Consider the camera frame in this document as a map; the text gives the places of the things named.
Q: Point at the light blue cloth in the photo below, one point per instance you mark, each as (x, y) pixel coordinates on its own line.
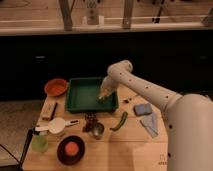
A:
(150, 123)

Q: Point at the white measuring cup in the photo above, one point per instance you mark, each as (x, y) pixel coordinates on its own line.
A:
(56, 126)

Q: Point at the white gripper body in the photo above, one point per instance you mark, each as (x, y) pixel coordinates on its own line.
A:
(108, 86)

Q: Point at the wooden block with black edge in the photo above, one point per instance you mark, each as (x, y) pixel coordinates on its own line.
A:
(48, 111)

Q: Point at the dark plate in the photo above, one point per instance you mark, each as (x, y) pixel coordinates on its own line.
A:
(66, 159)

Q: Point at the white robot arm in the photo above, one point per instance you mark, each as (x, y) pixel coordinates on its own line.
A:
(190, 118)

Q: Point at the dark grape bunch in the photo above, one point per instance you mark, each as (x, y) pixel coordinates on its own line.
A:
(90, 119)

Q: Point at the orange fruit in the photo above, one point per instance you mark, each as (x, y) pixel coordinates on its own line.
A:
(71, 149)

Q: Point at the green plastic tray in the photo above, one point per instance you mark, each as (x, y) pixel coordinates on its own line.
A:
(82, 97)

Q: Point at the orange bowl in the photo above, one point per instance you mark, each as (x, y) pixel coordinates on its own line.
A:
(55, 87)

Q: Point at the black stand left edge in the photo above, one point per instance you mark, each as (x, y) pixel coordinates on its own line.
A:
(19, 162)

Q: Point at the blue sponge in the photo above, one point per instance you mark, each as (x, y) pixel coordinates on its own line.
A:
(142, 109)

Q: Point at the green chili pepper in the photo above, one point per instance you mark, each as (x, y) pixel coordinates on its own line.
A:
(121, 122)

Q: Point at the metal cup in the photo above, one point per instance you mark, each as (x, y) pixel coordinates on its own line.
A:
(98, 130)

